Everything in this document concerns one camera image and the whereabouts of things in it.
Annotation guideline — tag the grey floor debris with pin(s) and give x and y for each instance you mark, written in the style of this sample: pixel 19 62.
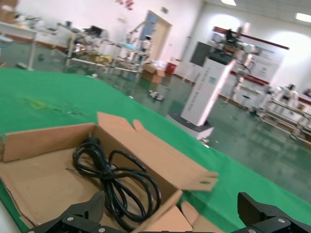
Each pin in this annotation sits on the grey floor debris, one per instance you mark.
pixel 156 95

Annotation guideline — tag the green table cloth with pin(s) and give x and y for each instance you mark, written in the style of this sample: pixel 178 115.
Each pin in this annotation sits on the green table cloth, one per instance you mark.
pixel 60 92

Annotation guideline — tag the cardboard box with torn rim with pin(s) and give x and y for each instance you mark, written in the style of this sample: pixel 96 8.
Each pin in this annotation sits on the cardboard box with torn rim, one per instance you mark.
pixel 48 174

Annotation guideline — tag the ceiling light panel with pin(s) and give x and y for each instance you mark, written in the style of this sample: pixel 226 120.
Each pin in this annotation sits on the ceiling light panel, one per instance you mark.
pixel 303 17

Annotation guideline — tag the white work table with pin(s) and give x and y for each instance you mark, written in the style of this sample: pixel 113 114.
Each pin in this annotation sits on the white work table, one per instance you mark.
pixel 17 29

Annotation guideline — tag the clear plastic bags pile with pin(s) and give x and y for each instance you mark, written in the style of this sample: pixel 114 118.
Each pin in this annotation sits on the clear plastic bags pile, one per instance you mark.
pixel 159 65

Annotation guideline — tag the tube shelving rack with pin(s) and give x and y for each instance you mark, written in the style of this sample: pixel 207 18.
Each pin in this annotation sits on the tube shelving rack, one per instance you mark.
pixel 279 114

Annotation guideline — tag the open brown cardboard box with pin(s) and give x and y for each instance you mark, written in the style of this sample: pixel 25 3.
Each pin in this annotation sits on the open brown cardboard box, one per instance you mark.
pixel 165 221

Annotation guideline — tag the red wall decoration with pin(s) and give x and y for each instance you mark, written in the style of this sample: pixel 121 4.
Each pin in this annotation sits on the red wall decoration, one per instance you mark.
pixel 126 3

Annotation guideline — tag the red bin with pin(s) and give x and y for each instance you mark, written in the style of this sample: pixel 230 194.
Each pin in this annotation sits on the red bin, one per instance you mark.
pixel 170 68

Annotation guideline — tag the clear plastic scraps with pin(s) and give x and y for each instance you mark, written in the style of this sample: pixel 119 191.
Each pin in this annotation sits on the clear plastic scraps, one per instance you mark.
pixel 65 110

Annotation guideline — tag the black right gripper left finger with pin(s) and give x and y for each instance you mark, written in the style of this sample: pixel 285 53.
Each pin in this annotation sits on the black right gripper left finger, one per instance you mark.
pixel 73 218

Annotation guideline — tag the cluttered tube rack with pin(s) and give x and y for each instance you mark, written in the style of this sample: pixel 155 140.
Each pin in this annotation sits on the cluttered tube rack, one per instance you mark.
pixel 85 43

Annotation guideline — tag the red-headed wall poster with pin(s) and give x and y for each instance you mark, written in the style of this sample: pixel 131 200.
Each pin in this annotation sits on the red-headed wall poster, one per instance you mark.
pixel 264 60

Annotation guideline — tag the white tube rack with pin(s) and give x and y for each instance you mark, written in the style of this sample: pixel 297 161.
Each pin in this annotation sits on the white tube rack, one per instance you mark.
pixel 126 58

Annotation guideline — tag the beige door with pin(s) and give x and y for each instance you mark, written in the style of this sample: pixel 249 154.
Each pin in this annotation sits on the beige door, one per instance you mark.
pixel 158 36

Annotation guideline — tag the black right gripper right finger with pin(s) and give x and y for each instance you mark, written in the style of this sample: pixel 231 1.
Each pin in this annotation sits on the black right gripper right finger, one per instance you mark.
pixel 262 216

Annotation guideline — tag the floor carton with open flaps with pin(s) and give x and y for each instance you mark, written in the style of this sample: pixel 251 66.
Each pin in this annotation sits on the floor carton with open flaps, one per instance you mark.
pixel 153 72

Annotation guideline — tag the stacked brown cartons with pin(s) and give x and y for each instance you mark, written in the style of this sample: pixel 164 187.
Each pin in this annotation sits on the stacked brown cartons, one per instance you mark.
pixel 8 12

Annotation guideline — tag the black screen on stand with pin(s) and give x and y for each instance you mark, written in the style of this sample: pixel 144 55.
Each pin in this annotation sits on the black screen on stand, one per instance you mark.
pixel 200 53

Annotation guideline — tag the small white round-headed robot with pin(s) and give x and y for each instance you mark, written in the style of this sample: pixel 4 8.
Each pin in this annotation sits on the small white round-headed robot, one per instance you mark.
pixel 145 43

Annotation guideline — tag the white humanoid robot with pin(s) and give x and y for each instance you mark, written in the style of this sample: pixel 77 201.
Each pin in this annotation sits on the white humanoid robot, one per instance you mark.
pixel 288 93

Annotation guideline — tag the green exit sign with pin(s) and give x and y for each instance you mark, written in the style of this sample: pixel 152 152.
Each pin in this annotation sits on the green exit sign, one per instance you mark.
pixel 164 10

